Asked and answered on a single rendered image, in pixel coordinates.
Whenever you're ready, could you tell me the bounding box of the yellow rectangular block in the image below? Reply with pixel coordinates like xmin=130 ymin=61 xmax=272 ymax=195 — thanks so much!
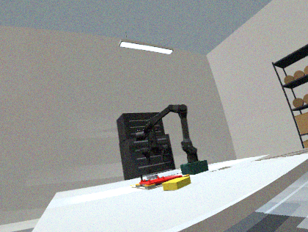
xmin=162 ymin=177 xmax=191 ymax=191

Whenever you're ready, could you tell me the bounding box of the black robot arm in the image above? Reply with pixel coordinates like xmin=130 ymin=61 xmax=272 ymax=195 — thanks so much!
xmin=136 ymin=104 xmax=199 ymax=163

